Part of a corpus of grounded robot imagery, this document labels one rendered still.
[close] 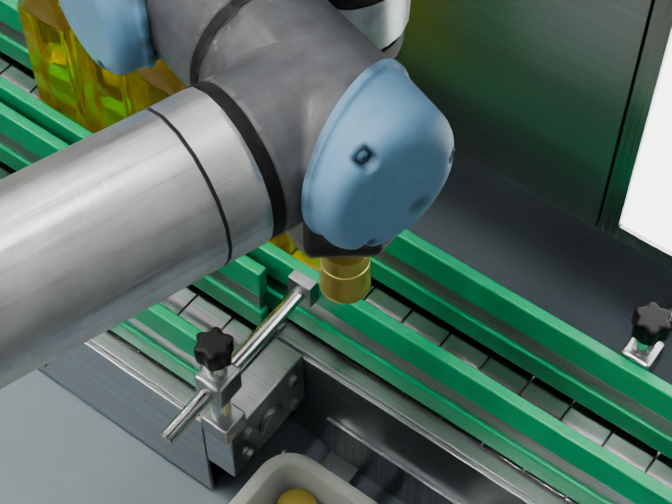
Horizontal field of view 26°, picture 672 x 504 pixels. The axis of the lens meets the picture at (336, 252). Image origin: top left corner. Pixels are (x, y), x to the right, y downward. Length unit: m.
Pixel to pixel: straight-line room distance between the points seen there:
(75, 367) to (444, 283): 0.33
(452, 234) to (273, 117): 0.73
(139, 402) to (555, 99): 0.43
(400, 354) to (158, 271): 0.54
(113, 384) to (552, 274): 0.39
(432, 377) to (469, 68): 0.24
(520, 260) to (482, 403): 0.23
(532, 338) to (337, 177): 0.56
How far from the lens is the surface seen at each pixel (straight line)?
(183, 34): 0.67
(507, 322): 1.14
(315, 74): 0.62
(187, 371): 1.15
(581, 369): 1.13
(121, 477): 1.29
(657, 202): 1.09
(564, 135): 1.09
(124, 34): 0.69
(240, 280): 1.15
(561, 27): 1.02
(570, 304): 1.30
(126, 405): 1.25
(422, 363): 1.10
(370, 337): 1.12
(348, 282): 0.97
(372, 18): 0.79
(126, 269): 0.58
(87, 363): 1.24
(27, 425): 1.33
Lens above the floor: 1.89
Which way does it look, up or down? 55 degrees down
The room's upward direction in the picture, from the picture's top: straight up
